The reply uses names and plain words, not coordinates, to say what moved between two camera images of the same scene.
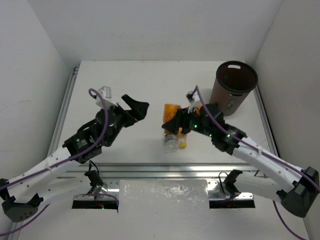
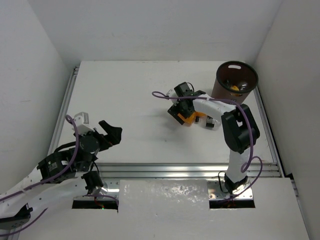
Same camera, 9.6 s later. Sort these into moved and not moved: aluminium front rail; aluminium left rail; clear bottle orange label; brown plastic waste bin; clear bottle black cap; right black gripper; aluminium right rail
Moved: right black gripper; clear bottle orange label; clear bottle black cap
Not moved: aluminium front rail; aluminium left rail; brown plastic waste bin; aluminium right rail
